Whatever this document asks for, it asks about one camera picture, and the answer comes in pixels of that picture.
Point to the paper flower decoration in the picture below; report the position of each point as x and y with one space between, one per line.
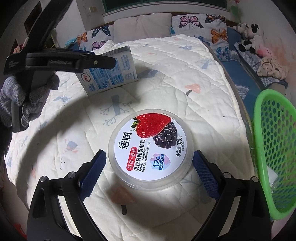
232 6

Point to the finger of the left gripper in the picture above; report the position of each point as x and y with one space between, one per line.
66 60

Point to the butterfly pillow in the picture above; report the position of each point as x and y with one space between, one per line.
95 39
210 29

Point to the white blue milk carton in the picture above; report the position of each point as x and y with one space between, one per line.
96 80

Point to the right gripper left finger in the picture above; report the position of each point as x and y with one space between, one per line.
46 220

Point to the cow plush toy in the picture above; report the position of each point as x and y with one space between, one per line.
251 37

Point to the spotted cream cloth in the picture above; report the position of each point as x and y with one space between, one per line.
270 67

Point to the dark window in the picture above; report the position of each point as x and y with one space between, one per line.
112 5

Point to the pink plush toy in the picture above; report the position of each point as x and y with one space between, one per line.
263 51

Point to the grey pillow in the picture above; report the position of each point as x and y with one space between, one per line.
142 27

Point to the blue patterned folded blanket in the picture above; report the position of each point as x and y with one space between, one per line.
251 63

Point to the green plastic basket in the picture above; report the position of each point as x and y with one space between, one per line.
274 134

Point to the left grey gloved hand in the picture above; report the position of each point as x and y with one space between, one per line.
31 110

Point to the left butterfly pillow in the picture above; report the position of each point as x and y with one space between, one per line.
95 39

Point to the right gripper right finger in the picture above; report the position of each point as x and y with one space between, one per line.
241 210

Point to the right butterfly pillow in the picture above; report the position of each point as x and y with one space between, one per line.
210 29

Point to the strawberry yogurt tub lid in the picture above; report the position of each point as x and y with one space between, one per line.
151 150

